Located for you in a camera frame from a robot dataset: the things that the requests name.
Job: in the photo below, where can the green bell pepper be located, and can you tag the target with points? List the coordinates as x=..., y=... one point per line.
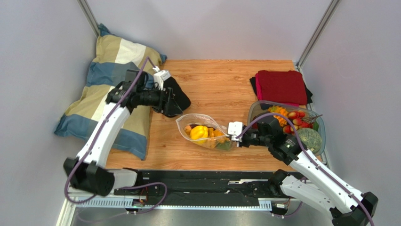
x=226, y=146

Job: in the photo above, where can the orange finger fruit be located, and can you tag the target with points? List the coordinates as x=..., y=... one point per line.
x=215, y=137

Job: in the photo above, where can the black folded cloth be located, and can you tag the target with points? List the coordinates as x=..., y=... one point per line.
x=253, y=84

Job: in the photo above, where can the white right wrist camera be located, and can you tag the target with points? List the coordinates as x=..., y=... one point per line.
x=234, y=128

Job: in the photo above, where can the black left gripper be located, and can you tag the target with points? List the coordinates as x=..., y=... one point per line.
x=167, y=106

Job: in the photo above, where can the blue beige plaid pillow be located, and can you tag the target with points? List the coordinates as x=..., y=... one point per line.
x=114, y=56

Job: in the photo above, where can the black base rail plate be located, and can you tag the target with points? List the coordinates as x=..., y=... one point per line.
x=204, y=189

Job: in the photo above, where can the dark red sweet potato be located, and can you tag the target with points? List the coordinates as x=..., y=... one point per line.
x=188, y=128

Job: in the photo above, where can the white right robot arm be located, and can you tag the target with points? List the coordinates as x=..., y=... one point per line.
x=343, y=204

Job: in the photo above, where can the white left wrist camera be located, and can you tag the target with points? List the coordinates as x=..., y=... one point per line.
x=160, y=77

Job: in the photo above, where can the clear plastic food tray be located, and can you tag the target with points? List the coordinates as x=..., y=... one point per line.
x=262, y=107

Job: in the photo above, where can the clear dotted zip top bag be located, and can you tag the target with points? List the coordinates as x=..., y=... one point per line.
x=199, y=119

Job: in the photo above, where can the orange spiky gourd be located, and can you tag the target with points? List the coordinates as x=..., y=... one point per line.
x=280, y=110

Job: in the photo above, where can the green netted melon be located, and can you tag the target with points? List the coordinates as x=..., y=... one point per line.
x=311, y=139

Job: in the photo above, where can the yellow bell pepper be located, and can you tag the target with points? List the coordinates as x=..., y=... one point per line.
x=199, y=132

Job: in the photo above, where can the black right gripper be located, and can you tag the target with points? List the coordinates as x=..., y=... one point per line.
x=241, y=141

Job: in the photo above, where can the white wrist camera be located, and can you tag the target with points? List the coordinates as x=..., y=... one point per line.
x=234, y=128
x=160, y=77

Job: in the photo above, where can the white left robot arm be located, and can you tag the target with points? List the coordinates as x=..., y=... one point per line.
x=87, y=171

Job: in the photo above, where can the red folded cloth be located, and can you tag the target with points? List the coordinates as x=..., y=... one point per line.
x=281, y=87

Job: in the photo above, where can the black baseball cap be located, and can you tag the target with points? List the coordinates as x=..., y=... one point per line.
x=178, y=101

